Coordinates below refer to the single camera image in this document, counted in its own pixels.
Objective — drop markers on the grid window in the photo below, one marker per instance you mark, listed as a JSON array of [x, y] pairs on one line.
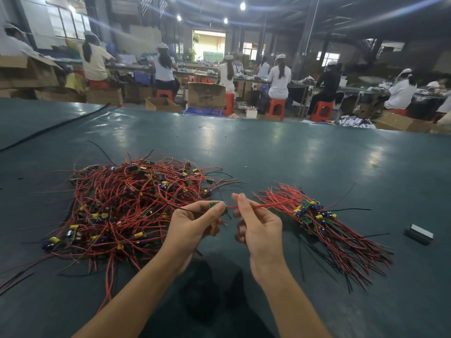
[[67, 21]]

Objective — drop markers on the large open cardboard box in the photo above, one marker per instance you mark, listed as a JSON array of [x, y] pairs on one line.
[[27, 71]]

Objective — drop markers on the red plastic stool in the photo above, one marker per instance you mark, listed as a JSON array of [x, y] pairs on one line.
[[399, 112], [98, 85], [276, 108], [165, 95], [323, 111], [229, 104]]

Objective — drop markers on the small black grey block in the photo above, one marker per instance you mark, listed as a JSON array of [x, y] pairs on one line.
[[419, 233]]

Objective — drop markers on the person's left hand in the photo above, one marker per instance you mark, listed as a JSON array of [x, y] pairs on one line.
[[190, 232]]

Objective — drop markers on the person's right hand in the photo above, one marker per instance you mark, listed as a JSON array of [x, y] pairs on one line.
[[262, 239]]

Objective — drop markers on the dark green table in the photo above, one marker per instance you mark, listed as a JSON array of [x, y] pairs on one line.
[[366, 158]]

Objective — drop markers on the yellow sack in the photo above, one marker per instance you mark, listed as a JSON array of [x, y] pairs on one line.
[[75, 82]]

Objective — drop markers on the person's left forearm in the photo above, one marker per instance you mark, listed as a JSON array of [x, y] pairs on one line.
[[134, 302]]

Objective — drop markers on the person's right forearm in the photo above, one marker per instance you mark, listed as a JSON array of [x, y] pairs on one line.
[[292, 309]]

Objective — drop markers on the blue plastic crate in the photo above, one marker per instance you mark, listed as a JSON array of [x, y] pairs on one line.
[[204, 112]]

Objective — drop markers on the round ceiling lamp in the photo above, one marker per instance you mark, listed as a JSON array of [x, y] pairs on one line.
[[242, 6]]

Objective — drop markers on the heap of black white items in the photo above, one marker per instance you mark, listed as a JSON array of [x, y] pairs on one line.
[[354, 121]]

